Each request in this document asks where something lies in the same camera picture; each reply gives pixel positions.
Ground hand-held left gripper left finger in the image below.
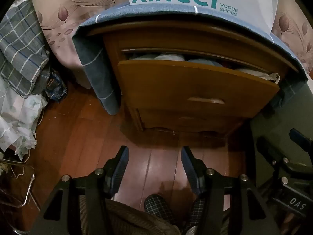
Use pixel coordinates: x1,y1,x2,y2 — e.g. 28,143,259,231
37,146,130,235

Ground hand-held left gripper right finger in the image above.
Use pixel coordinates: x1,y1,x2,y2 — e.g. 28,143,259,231
180,146,278,235

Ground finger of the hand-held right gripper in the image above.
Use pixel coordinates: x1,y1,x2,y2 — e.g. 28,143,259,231
256,137,296,177
290,128,313,152

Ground white shoe box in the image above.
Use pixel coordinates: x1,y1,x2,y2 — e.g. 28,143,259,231
127,0,279,36

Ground cream underwear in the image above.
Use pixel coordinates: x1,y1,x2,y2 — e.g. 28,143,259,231
240,69,280,84

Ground dark green mat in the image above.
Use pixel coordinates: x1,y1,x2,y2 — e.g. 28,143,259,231
249,78,313,196

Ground plaid right slipper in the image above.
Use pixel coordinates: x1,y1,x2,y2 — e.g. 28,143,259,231
186,199,206,235

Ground plaid slipper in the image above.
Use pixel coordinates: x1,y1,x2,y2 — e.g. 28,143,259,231
144,194,176,226
186,199,206,235

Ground plaid left slipper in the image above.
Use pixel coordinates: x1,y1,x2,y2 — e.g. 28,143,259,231
144,194,176,226

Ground dark blue packet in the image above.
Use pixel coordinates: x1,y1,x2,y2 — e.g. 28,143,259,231
44,70,67,103

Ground blue checked cloth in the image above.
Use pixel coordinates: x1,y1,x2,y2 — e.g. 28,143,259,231
72,4,310,115

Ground white crumpled fabric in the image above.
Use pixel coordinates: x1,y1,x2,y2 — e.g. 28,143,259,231
0,76,49,155

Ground wooden nightstand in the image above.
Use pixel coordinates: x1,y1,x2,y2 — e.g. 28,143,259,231
87,26,299,147

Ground grey plaid cloth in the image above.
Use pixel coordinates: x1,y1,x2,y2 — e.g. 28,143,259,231
0,0,50,98

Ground leaf print curtain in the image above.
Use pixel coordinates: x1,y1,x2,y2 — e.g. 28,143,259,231
28,0,313,90

